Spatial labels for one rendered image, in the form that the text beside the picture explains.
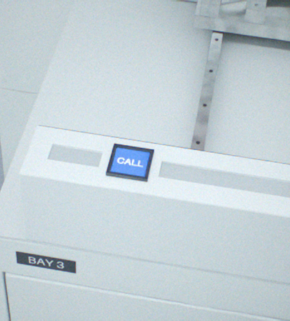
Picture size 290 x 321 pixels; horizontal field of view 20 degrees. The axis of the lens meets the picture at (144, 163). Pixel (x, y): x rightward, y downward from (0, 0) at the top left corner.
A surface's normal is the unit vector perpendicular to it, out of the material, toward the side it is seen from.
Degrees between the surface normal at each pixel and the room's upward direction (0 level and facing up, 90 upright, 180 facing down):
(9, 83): 90
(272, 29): 90
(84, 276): 90
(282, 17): 0
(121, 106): 0
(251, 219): 90
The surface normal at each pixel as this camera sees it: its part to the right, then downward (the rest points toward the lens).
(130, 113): 0.05, -0.69
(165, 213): -0.17, 0.71
